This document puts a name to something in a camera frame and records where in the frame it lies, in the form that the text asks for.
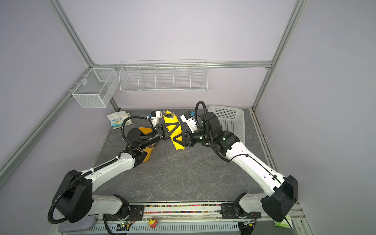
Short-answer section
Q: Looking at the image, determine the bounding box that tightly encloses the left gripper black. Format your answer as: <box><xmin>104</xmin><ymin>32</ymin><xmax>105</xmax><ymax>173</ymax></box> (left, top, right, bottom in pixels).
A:
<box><xmin>139</xmin><ymin>123</ymin><xmax>180</xmax><ymax>150</ymax></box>

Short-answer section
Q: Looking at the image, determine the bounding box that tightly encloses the yellow paper napkin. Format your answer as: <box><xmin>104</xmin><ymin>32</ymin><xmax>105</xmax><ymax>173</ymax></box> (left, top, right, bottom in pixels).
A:
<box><xmin>164</xmin><ymin>110</ymin><xmax>185</xmax><ymax>150</ymax></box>

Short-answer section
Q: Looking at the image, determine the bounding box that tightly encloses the silver spoon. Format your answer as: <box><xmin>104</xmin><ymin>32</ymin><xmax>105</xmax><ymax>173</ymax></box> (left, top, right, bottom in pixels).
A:
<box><xmin>164</xmin><ymin>110</ymin><xmax>175</xmax><ymax>116</ymax></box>

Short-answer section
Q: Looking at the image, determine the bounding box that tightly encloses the white perforated plastic basket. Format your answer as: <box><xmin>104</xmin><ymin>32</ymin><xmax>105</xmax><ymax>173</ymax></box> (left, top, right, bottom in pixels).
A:
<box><xmin>208</xmin><ymin>105</ymin><xmax>245</xmax><ymax>144</ymax></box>

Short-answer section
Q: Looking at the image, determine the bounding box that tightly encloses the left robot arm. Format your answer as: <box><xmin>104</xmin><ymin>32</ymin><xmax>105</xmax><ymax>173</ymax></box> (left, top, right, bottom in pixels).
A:
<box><xmin>48</xmin><ymin>121</ymin><xmax>182</xmax><ymax>224</ymax></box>

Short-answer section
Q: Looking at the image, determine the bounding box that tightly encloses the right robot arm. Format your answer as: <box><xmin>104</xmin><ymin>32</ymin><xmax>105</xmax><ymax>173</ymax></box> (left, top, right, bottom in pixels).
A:
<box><xmin>172</xmin><ymin>112</ymin><xmax>298</xmax><ymax>222</ymax></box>

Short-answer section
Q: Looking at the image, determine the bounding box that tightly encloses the orange plastic tray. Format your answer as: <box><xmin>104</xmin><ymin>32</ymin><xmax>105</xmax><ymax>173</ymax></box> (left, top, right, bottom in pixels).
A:
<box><xmin>125</xmin><ymin>127</ymin><xmax>154</xmax><ymax>166</ymax></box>

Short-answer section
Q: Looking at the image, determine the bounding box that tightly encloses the tissue pack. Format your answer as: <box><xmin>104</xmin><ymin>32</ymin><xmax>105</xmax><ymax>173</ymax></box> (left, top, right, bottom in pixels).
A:
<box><xmin>107</xmin><ymin>111</ymin><xmax>130</xmax><ymax>129</ymax></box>

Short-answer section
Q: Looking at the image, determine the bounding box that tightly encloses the red emergency stop button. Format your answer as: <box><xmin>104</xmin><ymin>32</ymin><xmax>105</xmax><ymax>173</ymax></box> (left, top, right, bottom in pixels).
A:
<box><xmin>148</xmin><ymin>217</ymin><xmax>158</xmax><ymax>228</ymax></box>

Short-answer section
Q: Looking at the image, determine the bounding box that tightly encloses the grey cloth pad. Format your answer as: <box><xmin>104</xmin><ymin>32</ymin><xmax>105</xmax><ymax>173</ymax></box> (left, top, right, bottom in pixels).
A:
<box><xmin>58</xmin><ymin>216</ymin><xmax>97</xmax><ymax>233</ymax></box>

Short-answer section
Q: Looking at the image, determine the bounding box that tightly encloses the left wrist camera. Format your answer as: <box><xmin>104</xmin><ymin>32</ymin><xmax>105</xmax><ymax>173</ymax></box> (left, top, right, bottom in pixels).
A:
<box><xmin>147</xmin><ymin>111</ymin><xmax>162</xmax><ymax>126</ymax></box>

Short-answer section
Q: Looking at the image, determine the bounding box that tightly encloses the white wire shelf basket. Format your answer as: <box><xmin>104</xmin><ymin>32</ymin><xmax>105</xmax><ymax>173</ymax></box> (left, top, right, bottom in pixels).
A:
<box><xmin>118</xmin><ymin>59</ymin><xmax>208</xmax><ymax>92</ymax></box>

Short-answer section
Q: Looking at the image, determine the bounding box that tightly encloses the white mesh wall box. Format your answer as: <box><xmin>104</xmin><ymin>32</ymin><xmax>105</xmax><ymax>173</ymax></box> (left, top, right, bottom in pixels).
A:
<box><xmin>72</xmin><ymin>68</ymin><xmax>119</xmax><ymax>108</ymax></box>

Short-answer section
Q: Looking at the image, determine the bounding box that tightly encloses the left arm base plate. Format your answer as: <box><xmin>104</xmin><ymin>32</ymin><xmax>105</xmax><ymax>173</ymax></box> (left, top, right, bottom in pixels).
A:
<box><xmin>104</xmin><ymin>204</ymin><xmax>145</xmax><ymax>221</ymax></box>

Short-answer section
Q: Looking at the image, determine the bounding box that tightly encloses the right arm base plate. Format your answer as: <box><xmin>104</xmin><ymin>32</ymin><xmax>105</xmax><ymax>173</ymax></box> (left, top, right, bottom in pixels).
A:
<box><xmin>220</xmin><ymin>203</ymin><xmax>261</xmax><ymax>219</ymax></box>

